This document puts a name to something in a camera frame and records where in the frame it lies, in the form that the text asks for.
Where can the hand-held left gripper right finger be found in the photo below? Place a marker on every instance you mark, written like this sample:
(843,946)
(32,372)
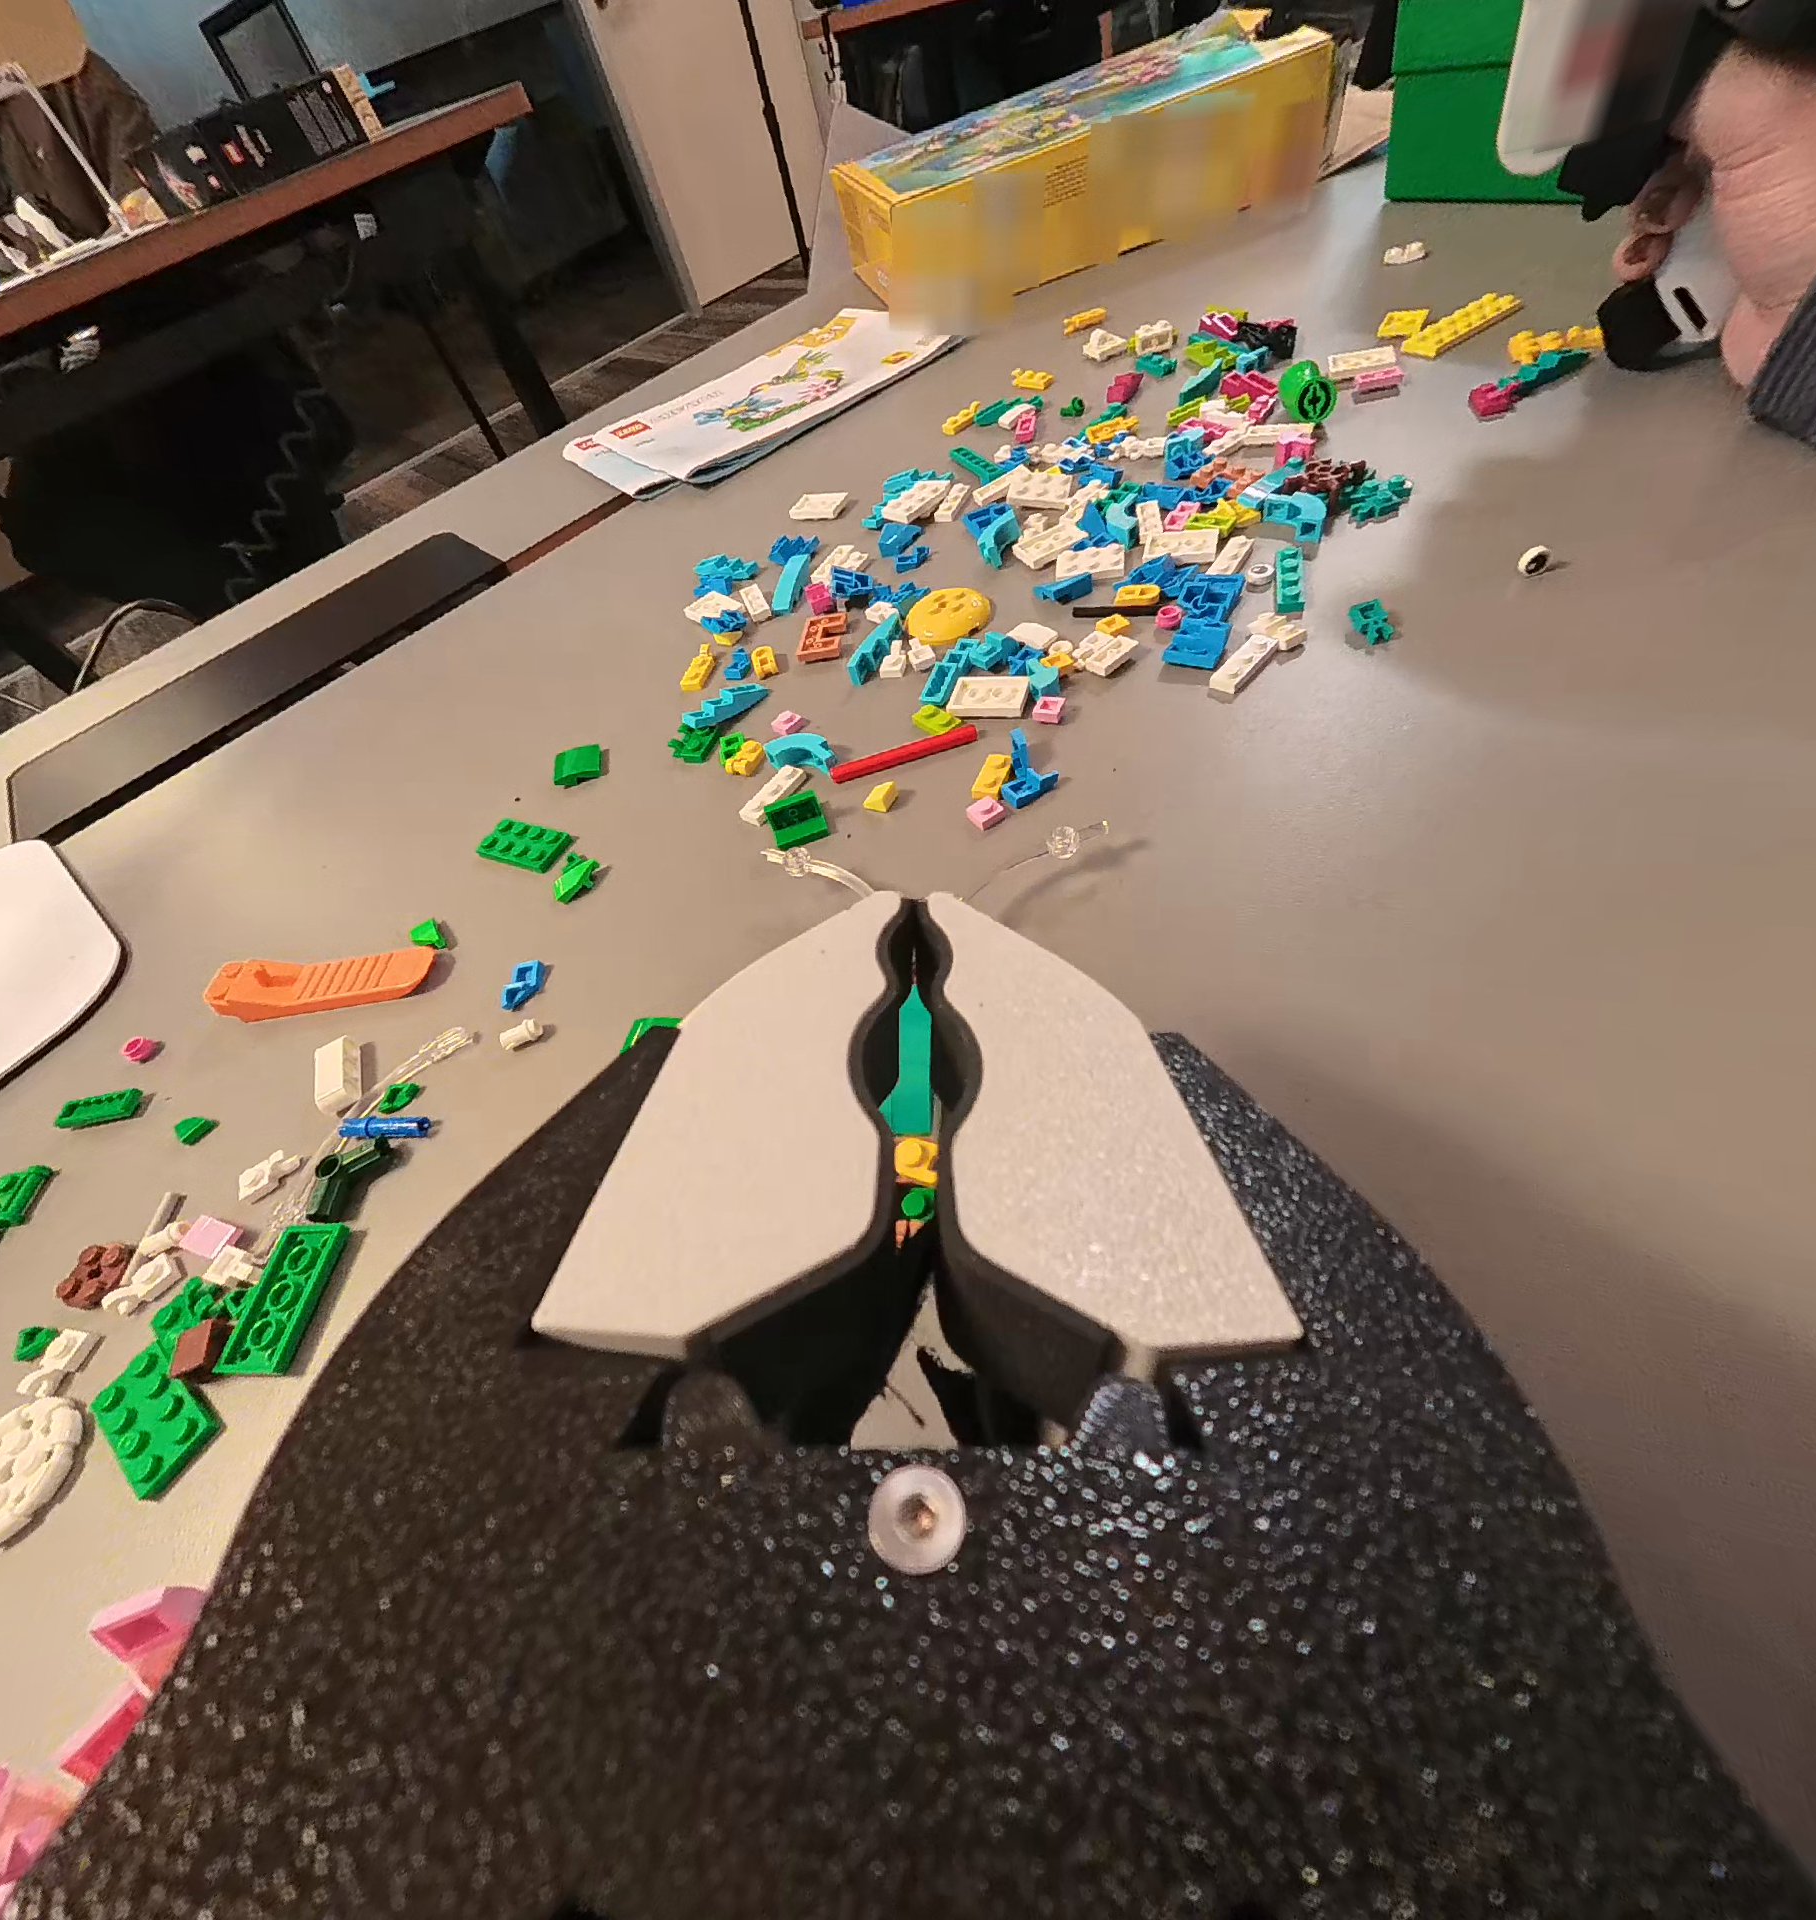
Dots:
(1105,1183)

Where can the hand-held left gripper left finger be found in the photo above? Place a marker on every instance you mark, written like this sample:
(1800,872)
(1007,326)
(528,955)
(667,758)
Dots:
(728,1168)

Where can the small teal brick model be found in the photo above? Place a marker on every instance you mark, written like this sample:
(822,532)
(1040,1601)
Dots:
(907,1074)

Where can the grey desk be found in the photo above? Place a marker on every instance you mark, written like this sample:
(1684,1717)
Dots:
(1448,976)

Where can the person's right hand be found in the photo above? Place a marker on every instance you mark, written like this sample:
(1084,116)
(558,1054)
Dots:
(1794,149)

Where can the green square brick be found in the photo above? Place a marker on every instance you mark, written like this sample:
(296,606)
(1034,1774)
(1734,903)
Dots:
(652,1031)

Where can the green box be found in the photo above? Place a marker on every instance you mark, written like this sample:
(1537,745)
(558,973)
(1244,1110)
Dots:
(1463,119)

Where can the small yellow brick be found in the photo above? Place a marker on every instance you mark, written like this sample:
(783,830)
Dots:
(1554,342)

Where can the teal and magenta bricks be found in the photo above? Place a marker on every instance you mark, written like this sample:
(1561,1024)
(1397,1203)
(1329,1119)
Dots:
(1530,381)

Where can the long yellow plate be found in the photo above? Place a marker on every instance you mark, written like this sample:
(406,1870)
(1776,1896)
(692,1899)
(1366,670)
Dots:
(1455,322)

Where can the small blue brick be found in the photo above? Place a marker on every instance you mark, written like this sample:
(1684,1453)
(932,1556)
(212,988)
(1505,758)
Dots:
(522,983)

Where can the clear tube pieces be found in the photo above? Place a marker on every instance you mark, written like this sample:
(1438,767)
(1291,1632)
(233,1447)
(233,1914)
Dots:
(421,1065)

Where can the blue rod brick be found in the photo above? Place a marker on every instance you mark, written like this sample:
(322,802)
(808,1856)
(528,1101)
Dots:
(386,1125)

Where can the dark green connector brick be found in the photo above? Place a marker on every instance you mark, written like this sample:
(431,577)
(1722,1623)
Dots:
(351,1179)

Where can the green flat plate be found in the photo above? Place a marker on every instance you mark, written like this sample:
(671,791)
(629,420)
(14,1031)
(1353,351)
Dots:
(522,843)

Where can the white rectangular brick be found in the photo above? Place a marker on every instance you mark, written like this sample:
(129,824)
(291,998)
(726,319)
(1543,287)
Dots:
(337,1074)

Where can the green curved brick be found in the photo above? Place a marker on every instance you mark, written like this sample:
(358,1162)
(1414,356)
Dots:
(579,764)

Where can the orange brick separator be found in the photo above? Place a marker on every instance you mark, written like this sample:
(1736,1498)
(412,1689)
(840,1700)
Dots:
(316,983)

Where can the large green plate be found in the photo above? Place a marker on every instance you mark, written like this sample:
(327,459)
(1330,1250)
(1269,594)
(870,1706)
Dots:
(288,1297)
(155,1423)

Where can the white clip brick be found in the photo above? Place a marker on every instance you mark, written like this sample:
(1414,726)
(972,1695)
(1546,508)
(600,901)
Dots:
(266,1174)

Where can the small brown brick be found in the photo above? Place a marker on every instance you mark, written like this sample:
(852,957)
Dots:
(202,1352)

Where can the yellow brick set box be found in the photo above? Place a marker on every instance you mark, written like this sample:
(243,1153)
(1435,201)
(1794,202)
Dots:
(1089,165)

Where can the narrow green plate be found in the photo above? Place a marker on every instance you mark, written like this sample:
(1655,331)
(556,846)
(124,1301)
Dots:
(100,1110)

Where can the brown flat plate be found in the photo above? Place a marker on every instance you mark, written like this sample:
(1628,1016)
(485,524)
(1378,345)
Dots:
(97,1270)

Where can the pile of colourful bricks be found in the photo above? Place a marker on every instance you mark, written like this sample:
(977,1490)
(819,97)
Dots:
(1089,509)

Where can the white instruction booklet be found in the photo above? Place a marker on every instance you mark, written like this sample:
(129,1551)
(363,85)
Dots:
(638,450)
(819,375)

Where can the green leaf bricks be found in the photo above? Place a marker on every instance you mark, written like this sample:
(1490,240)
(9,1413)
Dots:
(2,1215)

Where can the white book stand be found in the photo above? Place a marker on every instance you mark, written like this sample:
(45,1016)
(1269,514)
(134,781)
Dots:
(17,960)

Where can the cluster of pink bricks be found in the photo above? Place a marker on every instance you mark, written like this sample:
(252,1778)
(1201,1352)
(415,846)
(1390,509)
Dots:
(129,1629)

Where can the white round plate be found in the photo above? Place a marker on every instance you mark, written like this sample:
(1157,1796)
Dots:
(8,1477)

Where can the pale door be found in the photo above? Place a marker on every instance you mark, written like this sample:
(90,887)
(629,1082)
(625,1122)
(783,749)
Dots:
(698,134)

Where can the wooden background table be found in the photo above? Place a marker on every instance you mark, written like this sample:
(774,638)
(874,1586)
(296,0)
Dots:
(249,195)

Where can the black printed box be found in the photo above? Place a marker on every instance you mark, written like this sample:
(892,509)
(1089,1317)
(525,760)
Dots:
(270,134)

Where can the clear book stand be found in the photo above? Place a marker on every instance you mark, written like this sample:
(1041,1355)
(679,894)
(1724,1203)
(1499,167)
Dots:
(36,149)

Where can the teal bracket brick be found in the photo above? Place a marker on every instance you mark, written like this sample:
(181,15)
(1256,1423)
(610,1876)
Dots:
(1373,621)

